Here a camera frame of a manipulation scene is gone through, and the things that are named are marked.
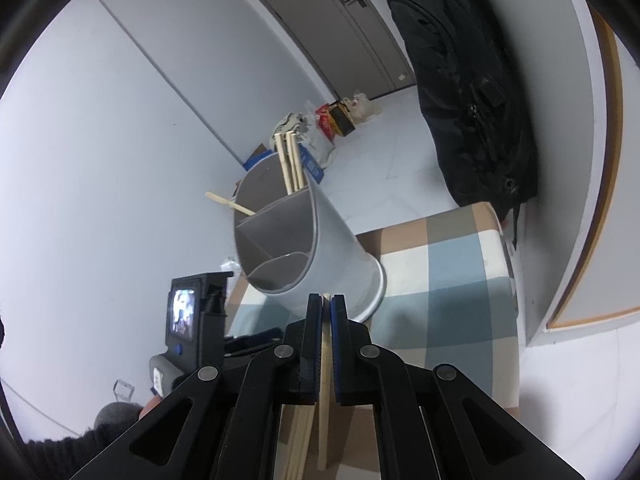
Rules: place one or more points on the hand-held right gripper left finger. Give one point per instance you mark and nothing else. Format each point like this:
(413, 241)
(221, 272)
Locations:
(316, 340)

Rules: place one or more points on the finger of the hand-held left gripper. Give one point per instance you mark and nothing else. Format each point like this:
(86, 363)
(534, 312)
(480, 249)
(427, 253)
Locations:
(250, 342)

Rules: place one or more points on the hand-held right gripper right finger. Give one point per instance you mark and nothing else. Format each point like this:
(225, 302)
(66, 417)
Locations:
(339, 340)

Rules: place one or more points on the grey utensil holder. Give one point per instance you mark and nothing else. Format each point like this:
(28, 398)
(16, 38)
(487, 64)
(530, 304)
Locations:
(330, 250)

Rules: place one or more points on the person's left forearm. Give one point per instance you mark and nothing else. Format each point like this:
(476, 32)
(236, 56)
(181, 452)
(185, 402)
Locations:
(75, 447)

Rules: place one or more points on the clear crumpled plastic bag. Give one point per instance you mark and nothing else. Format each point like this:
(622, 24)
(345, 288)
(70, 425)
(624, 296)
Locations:
(230, 266)

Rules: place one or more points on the checkered tablecloth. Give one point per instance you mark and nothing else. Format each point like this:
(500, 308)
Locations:
(450, 285)

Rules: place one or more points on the blue cardboard box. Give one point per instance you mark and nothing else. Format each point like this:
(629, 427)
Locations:
(314, 167)

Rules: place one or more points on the flat brown cardboard piece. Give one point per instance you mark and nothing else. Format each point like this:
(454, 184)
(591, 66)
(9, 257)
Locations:
(257, 152)

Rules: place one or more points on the white plastic bag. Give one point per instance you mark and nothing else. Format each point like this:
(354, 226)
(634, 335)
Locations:
(320, 147)

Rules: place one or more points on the folded beige cloth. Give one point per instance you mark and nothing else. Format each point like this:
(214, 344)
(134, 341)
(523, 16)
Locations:
(291, 122)

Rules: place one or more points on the red paper bag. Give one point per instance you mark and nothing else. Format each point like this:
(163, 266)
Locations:
(325, 121)

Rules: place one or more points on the black and yellow paper bag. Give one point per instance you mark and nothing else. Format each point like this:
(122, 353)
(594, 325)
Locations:
(344, 119)

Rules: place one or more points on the beige plastic bag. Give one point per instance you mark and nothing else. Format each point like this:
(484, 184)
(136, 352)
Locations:
(362, 107)

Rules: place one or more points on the black backpack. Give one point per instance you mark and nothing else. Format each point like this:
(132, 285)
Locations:
(465, 110)

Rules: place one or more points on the white wardrobe door wooden trim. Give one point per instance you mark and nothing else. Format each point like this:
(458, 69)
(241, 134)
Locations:
(590, 185)

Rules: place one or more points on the grey door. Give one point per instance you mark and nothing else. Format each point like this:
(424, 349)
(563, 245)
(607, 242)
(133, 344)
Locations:
(325, 25)

